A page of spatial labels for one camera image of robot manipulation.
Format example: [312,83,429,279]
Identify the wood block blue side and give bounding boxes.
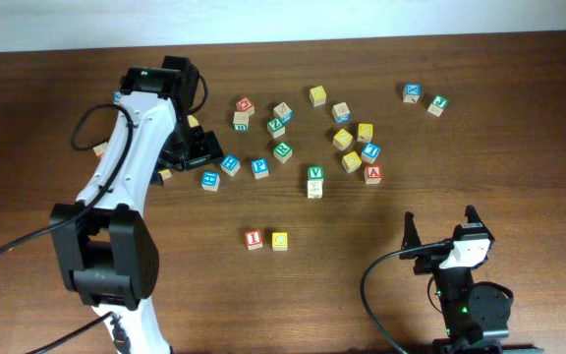
[273,102,293,125]

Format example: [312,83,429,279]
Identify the green R block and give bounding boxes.
[273,142,293,163]

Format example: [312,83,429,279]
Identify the blue T block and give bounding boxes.
[361,143,381,164]

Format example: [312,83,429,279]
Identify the green V block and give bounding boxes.
[308,165,324,199]

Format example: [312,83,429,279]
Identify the red A block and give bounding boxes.
[364,165,383,185]

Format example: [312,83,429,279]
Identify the blue P block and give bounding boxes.
[251,158,269,179]

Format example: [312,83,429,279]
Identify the wood block red side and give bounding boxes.
[92,142,108,159]

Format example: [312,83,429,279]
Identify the green Z block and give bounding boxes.
[267,118,285,139]

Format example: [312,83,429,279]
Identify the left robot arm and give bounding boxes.
[50,56,224,353]

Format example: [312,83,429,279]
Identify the blue E block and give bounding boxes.
[200,171,220,191]

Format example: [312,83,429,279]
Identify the yellow block right pair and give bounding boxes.
[188,115,199,128]

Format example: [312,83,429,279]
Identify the yellow block lower right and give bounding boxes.
[342,151,362,173]

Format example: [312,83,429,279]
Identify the wood block blue front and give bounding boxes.
[332,102,351,124]

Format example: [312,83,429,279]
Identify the blue X block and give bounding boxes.
[403,83,422,103]

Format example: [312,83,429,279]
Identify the blue F block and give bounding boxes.
[220,154,241,176]

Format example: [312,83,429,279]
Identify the yellow block centre right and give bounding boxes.
[332,129,353,150]

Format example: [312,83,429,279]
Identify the green J block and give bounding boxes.
[427,95,449,117]

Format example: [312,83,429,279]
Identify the yellow block upper right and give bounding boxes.
[357,123,373,143]

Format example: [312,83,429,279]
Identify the red G block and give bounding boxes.
[236,96,255,116]

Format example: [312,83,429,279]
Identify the yellow C block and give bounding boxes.
[272,232,289,251]

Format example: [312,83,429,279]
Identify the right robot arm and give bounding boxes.
[399,206,514,353]

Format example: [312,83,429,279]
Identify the wood block green side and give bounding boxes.
[233,111,250,132]

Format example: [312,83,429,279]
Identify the yellow block top centre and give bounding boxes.
[310,86,327,107]

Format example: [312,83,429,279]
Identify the yellow block mid left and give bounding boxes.
[159,169,172,181]

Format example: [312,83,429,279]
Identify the blue block far left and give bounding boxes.
[112,90,122,104]

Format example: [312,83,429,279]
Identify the red I block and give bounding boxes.
[245,230,263,250]

